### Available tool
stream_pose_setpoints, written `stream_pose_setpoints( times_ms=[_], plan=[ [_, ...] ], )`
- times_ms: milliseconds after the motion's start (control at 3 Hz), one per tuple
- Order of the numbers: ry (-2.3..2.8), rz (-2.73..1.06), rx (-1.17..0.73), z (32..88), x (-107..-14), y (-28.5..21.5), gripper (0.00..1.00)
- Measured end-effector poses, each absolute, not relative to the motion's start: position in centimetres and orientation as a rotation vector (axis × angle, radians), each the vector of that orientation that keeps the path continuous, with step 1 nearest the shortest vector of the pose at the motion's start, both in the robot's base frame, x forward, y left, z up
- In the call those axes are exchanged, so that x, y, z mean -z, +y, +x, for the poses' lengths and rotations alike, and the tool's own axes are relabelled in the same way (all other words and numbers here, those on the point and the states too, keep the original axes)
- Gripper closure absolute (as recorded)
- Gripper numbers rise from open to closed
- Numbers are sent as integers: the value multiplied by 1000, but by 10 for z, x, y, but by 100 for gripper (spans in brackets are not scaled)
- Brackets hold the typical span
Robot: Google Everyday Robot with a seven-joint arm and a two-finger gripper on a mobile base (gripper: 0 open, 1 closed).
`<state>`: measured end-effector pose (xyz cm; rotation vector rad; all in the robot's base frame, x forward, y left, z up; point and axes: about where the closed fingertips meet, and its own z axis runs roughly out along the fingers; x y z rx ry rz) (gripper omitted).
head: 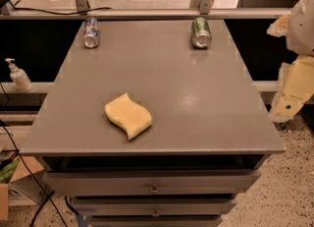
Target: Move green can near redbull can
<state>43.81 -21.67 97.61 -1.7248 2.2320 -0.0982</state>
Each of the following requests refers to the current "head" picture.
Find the grey drawer cabinet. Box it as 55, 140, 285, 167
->
22, 20, 285, 227

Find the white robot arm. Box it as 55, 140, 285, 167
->
267, 0, 314, 123

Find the blue silver redbull can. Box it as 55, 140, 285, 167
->
82, 17, 99, 48

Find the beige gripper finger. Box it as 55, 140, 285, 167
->
269, 55, 314, 123
267, 13, 290, 37

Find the black cable on floor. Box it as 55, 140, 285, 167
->
0, 119, 70, 227

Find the white pump dispenser bottle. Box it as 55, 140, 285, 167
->
6, 58, 33, 92

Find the cardboard box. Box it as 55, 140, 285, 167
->
0, 156, 49, 220

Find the yellow wavy sponge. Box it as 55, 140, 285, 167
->
104, 93, 152, 141

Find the black cable on rail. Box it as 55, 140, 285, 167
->
9, 6, 112, 16

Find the green soda can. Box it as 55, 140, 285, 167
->
191, 17, 212, 48

